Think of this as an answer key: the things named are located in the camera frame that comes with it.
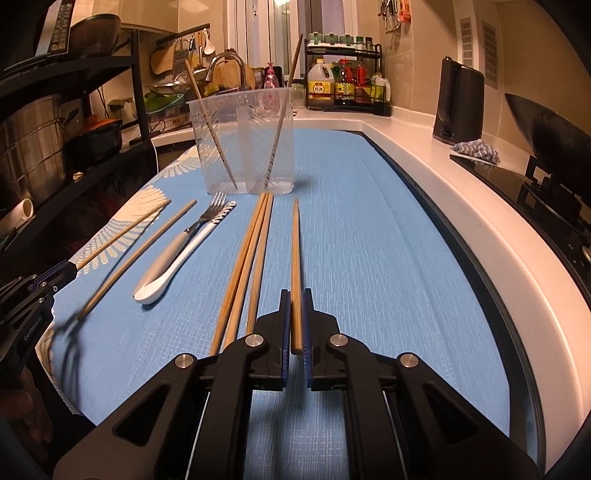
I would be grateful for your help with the dark soy sauce bottle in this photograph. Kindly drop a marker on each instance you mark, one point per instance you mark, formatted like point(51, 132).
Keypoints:
point(344, 87)

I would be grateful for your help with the hanging kitchen tools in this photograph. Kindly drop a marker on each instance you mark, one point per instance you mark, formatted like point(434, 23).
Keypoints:
point(395, 14)

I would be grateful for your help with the row of spice jars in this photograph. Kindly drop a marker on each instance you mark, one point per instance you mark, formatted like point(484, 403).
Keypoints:
point(339, 40)

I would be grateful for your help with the black condiment rack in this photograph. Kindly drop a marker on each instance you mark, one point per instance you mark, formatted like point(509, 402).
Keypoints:
point(383, 64)

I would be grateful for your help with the black metal shelf rack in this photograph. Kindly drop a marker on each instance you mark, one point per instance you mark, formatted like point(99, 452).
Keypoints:
point(138, 83)

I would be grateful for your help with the white hanging ladle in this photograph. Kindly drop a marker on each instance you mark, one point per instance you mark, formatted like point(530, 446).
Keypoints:
point(208, 44)

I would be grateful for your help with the black stove grate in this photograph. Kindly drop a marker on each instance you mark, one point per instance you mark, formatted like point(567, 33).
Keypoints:
point(549, 189)

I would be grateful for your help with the wide wall vent grille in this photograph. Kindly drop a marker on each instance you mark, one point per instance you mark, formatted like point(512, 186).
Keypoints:
point(490, 53)

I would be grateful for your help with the small glass jar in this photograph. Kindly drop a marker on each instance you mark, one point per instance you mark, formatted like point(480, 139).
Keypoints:
point(299, 94)

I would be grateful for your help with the stainless steel bowl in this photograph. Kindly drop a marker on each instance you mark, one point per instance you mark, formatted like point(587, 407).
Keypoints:
point(164, 87)

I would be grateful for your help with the white power strip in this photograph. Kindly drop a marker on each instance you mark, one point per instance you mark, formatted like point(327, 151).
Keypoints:
point(173, 122)

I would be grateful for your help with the clear plastic utensil container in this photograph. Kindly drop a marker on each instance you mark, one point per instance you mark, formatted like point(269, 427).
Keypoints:
point(244, 138)

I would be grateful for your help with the metal grater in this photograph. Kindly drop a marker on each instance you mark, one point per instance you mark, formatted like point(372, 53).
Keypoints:
point(181, 54)

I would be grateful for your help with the person's left hand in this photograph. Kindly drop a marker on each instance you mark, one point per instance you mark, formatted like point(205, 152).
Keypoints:
point(23, 406)

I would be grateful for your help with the green plastic basin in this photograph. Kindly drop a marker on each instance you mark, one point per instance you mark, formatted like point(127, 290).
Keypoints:
point(159, 102)

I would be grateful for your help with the blue white knitted dishcloth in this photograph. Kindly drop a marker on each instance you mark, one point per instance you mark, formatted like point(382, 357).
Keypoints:
point(475, 151)

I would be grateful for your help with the black electric kettle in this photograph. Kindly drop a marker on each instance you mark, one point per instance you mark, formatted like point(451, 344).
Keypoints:
point(459, 101)

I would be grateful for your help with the hanging wooden cutting board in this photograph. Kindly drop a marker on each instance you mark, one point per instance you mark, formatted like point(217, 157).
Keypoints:
point(161, 62)

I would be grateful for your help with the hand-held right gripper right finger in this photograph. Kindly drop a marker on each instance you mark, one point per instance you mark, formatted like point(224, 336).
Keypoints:
point(307, 323)

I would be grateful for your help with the dark bowl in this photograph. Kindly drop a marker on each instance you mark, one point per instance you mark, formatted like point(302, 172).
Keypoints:
point(94, 34)

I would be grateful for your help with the white plastic pipe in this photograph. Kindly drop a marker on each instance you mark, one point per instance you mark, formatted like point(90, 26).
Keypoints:
point(21, 213)

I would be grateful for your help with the black wok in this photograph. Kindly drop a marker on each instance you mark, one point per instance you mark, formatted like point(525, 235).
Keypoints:
point(549, 129)

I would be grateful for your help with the large stainless steel pot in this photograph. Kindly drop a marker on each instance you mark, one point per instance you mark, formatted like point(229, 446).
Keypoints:
point(30, 147)

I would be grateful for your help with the black pot with orange rim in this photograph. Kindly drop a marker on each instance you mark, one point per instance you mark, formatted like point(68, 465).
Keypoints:
point(94, 141)

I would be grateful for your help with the black glass stove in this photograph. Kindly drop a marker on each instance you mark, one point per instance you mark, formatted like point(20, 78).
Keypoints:
point(498, 177)

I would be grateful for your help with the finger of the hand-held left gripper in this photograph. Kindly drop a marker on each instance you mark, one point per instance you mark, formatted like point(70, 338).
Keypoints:
point(60, 271)
point(48, 295)

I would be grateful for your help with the pink dish soap bottle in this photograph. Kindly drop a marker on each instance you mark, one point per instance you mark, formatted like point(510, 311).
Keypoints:
point(271, 78)

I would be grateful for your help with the glass oil dispenser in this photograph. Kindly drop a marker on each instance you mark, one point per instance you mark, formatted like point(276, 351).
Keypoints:
point(381, 94)

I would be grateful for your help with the narrow wall vent grille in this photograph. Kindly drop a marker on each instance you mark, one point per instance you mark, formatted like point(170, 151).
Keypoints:
point(467, 44)

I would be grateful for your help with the white charger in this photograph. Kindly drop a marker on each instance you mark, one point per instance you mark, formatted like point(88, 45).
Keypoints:
point(121, 108)

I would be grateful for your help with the wooden chopstick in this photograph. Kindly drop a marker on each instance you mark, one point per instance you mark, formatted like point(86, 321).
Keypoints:
point(210, 120)
point(284, 106)
point(296, 277)
point(124, 233)
point(261, 263)
point(248, 272)
point(238, 272)
point(138, 258)

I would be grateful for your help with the appliance with control panel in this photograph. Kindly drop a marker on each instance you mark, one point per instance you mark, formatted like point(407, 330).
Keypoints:
point(57, 27)

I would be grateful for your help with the red sauce bottle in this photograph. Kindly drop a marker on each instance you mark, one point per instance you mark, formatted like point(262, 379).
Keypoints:
point(362, 85)

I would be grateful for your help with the chrome kitchen faucet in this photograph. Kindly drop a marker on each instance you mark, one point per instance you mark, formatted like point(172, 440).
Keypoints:
point(226, 57)

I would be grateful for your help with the blue patterned tablecloth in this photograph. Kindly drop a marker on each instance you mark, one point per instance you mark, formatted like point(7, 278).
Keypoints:
point(369, 254)

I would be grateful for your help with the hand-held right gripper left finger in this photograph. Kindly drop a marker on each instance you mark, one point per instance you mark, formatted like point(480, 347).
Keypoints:
point(286, 323)

